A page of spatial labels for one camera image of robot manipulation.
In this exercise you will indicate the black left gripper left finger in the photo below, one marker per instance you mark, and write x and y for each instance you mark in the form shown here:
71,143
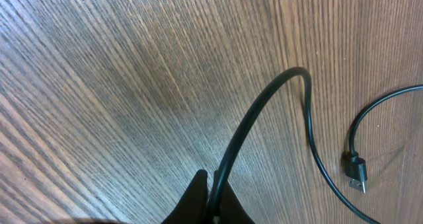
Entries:
191,207

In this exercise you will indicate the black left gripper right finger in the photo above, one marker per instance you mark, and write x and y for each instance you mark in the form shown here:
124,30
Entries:
231,210

